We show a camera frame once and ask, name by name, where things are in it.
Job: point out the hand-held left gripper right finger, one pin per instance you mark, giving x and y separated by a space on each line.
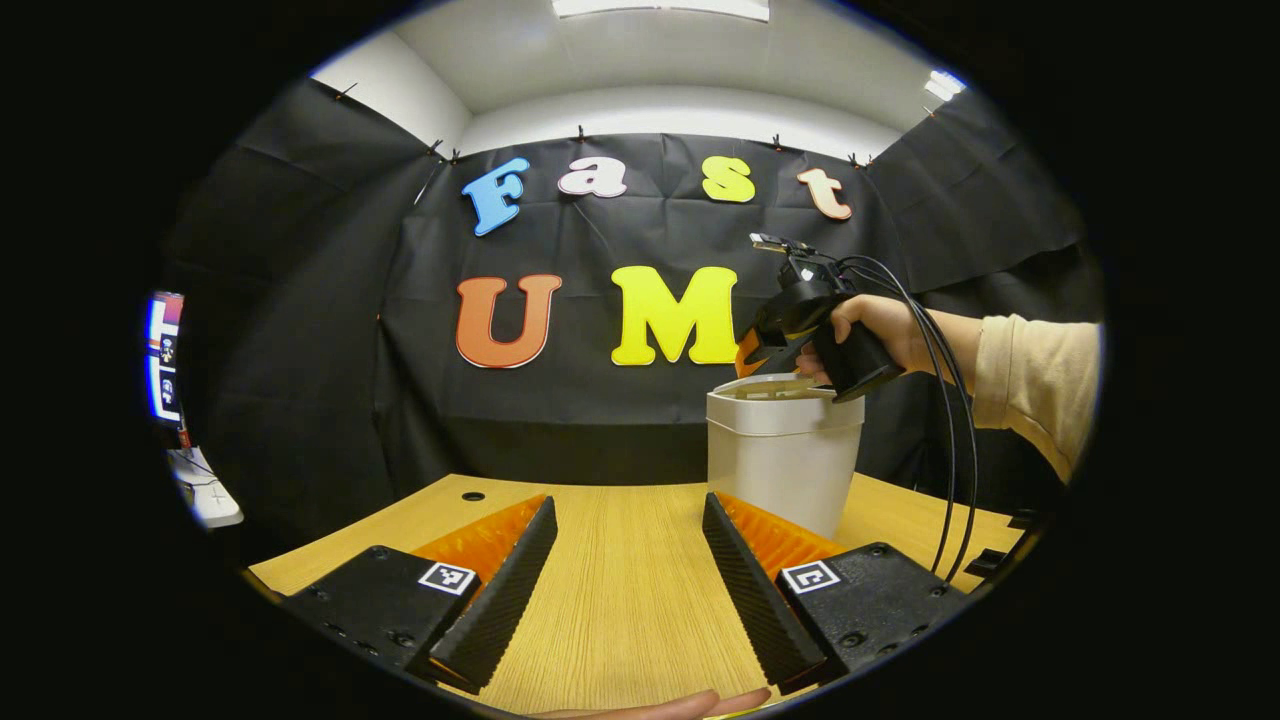
755 600

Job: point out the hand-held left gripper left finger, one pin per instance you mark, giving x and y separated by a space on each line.
510 595

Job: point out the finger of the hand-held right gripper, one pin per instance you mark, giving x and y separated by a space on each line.
752 355

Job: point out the white desktop garbage bin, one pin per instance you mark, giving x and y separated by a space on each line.
780 470

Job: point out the wooden desktop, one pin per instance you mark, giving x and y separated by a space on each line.
620 600

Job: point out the small black clip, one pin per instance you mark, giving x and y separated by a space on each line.
1025 518
985 562

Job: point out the small ceiling light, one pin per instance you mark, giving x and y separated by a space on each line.
945 85

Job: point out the black backdrop cloth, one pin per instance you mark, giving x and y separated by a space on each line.
300 380

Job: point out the white side table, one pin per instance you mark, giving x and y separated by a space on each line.
210 495

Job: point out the computer screen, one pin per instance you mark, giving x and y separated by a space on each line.
165 360

